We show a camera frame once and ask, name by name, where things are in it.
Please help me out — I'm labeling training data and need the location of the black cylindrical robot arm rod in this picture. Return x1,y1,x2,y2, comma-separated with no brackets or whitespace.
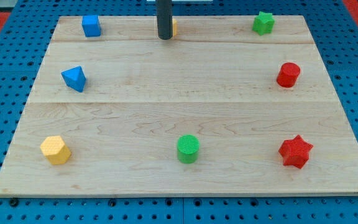
155,0,173,40

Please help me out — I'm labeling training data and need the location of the blue cube block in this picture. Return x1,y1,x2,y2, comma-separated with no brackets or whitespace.
81,15,101,37

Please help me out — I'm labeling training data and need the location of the green cylinder block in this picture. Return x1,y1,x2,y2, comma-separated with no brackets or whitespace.
177,134,200,164

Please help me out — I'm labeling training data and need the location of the light wooden board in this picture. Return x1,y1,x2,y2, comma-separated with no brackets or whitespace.
0,16,358,198

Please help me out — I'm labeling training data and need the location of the yellow block behind rod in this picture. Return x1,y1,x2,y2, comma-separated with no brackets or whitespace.
172,19,178,37

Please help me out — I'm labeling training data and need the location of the blue triangular prism block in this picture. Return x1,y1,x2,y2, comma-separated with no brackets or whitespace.
61,66,86,92

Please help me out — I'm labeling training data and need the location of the red cylinder block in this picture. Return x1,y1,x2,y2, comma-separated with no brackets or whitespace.
276,62,301,88

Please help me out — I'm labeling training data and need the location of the green star block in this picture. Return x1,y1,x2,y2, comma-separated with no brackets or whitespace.
252,11,275,35

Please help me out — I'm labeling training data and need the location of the red star block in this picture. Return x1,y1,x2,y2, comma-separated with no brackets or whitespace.
278,135,314,169

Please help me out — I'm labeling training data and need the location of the yellow hexagonal block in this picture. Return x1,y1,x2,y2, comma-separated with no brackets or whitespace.
40,136,71,165

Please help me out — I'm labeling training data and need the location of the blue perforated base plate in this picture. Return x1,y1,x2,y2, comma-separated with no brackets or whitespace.
0,0,358,223

